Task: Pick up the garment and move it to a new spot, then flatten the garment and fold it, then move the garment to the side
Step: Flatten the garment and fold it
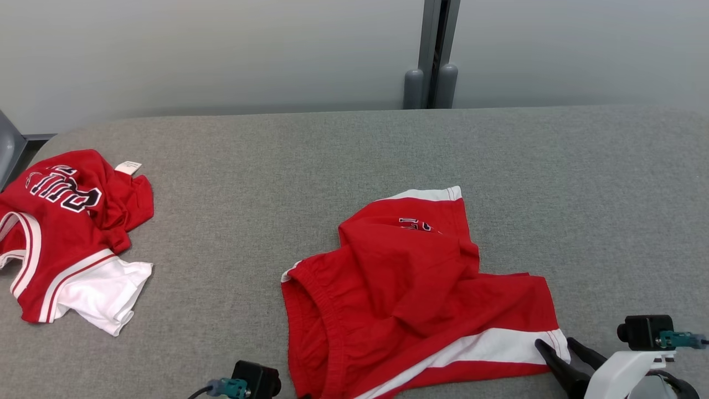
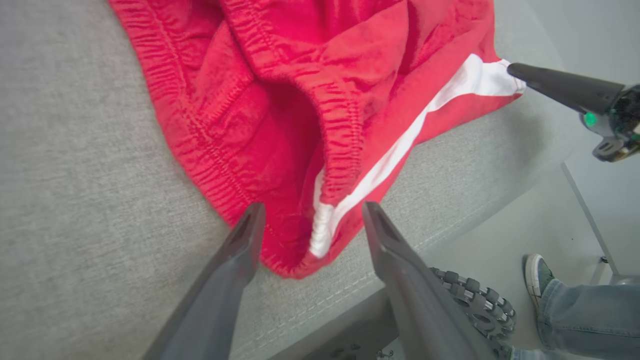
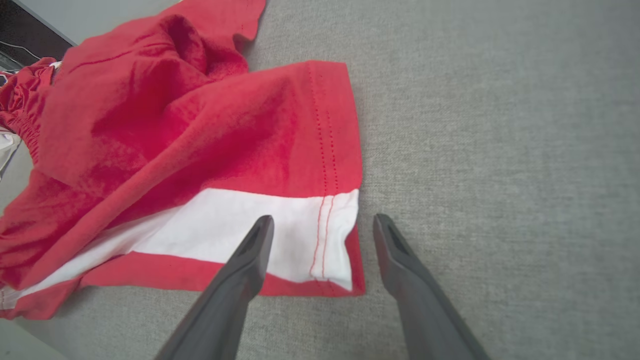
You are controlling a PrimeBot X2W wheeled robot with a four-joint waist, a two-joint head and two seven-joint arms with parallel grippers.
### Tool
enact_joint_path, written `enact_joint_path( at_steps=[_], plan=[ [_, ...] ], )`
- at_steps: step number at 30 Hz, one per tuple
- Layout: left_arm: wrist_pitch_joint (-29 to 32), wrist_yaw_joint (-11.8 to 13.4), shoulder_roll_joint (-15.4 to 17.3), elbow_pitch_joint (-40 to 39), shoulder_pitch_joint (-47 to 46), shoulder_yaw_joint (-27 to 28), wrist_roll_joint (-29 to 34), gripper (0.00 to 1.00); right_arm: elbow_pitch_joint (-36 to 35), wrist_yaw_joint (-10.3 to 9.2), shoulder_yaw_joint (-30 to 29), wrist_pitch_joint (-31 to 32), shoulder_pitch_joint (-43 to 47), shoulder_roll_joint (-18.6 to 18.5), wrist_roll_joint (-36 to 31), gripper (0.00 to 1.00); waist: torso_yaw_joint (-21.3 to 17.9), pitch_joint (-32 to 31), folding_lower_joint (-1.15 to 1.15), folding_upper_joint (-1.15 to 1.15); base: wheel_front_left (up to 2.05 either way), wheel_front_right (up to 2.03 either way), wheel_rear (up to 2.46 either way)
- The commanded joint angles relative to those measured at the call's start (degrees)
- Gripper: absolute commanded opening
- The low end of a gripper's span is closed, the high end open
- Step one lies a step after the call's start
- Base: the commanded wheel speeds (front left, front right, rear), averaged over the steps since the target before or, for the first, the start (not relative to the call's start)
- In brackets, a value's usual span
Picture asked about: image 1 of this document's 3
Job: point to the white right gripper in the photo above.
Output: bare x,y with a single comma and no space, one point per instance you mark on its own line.
620,368

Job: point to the red shorts with white stripe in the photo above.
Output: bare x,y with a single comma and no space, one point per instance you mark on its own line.
410,288

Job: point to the red jersey with white sleeves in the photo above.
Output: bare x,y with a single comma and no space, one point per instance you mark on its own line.
61,238

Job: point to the grey wheeled stand leg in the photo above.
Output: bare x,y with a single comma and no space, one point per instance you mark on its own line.
6,147

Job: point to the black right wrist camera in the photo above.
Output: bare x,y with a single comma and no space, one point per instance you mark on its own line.
645,331

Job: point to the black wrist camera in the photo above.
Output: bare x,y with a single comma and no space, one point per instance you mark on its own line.
257,379
645,331

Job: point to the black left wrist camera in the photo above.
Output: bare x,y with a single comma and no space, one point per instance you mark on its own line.
257,379

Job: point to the grey partition post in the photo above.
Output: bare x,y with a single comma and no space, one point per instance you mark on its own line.
432,55

